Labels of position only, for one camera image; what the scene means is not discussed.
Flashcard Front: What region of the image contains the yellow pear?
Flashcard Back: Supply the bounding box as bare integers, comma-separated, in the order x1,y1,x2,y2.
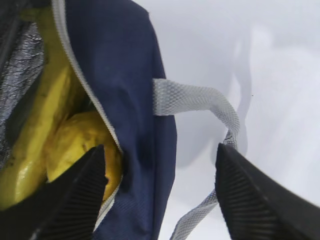
45,111,123,201

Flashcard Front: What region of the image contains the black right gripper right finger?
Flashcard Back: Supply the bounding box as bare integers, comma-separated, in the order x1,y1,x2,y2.
215,143,320,240

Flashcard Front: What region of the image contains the yellow banana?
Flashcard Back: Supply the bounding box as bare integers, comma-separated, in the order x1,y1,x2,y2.
0,7,85,211

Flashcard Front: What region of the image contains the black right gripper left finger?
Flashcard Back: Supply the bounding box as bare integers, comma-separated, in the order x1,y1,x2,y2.
0,145,105,240

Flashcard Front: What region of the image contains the navy blue lunch bag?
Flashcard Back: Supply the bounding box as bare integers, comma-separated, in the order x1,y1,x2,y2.
0,0,240,240

